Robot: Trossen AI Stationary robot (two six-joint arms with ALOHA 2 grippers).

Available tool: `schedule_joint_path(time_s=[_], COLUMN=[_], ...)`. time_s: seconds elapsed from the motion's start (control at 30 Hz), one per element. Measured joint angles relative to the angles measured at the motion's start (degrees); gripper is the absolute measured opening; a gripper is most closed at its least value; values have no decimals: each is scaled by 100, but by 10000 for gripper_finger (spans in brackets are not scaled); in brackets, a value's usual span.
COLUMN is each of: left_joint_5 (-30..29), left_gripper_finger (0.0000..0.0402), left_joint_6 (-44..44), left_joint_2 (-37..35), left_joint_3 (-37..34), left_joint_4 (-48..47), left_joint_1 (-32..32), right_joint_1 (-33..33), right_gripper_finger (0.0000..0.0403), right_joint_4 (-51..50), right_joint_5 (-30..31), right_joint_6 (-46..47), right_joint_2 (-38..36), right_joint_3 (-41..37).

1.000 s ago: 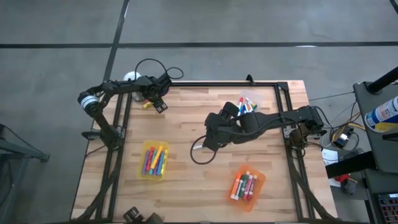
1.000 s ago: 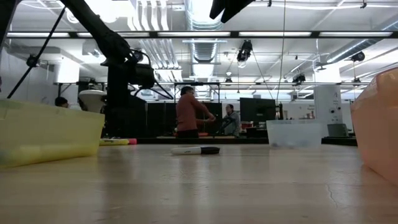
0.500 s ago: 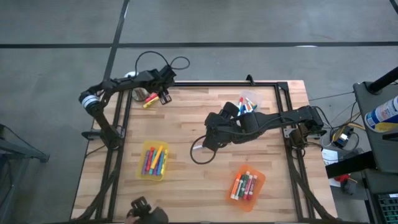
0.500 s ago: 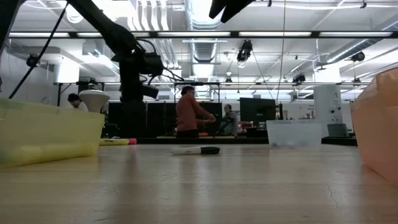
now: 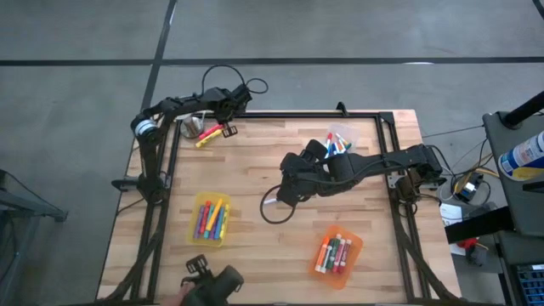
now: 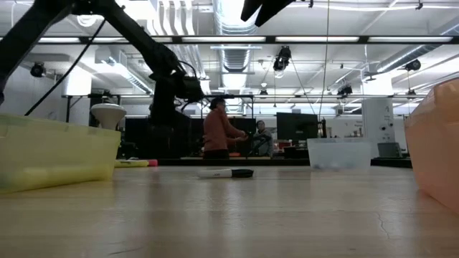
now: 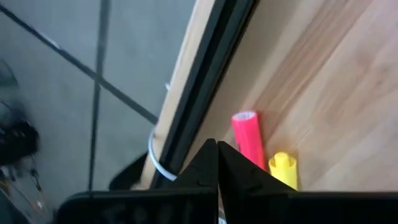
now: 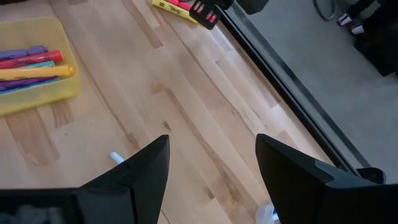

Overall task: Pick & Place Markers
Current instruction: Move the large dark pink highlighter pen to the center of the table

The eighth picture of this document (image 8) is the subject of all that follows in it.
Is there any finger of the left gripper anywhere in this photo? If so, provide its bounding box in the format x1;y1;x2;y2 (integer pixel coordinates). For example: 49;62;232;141
188;0;223;31

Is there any orange-yellow highlighter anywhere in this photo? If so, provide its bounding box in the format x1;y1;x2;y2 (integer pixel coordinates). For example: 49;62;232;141
0;64;76;82

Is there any red highlighter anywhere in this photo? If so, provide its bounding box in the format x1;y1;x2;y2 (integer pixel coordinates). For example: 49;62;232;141
0;50;65;70

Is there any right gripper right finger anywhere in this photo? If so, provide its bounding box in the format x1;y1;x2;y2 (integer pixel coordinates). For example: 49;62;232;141
255;133;336;224

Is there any person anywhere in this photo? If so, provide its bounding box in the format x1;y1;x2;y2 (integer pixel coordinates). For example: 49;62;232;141
336;0;398;78

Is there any clear plastic bin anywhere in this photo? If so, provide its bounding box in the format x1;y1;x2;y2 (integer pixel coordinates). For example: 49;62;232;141
254;201;281;224

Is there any pink highlighter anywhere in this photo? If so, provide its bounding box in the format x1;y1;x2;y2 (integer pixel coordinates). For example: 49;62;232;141
167;0;218;23

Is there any teal highlighter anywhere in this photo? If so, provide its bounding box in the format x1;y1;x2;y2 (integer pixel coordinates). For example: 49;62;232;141
17;60;57;70

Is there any black frame foot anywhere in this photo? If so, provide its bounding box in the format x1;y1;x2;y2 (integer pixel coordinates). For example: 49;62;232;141
355;167;387;185

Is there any yellow highlighter with black print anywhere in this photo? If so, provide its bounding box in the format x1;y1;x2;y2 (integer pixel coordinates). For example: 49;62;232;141
150;0;200;25

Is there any blue highlighter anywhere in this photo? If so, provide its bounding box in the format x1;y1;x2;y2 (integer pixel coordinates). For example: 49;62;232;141
0;77;60;95

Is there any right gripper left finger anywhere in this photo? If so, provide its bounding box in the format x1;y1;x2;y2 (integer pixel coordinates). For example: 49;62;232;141
72;134;171;224

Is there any black-capped thin marker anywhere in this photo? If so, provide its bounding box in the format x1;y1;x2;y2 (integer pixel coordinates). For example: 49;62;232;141
109;151;126;165

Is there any black floor cable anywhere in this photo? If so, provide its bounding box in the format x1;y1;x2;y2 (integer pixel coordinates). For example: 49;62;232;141
312;0;337;22

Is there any yellow plastic bin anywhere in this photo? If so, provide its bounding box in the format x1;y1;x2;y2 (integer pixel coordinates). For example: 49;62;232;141
0;16;83;118

